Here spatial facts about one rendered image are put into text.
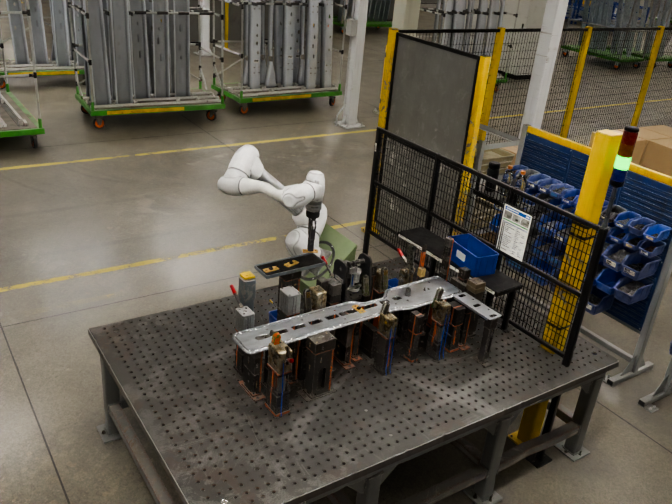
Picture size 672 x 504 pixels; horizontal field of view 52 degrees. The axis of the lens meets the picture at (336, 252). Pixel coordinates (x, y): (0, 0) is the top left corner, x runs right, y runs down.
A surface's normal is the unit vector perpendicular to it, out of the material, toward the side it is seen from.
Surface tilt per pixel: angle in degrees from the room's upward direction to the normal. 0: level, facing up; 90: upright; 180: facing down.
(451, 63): 89
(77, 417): 0
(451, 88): 89
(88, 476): 0
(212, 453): 0
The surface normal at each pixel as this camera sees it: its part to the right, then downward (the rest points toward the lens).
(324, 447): 0.08, -0.90
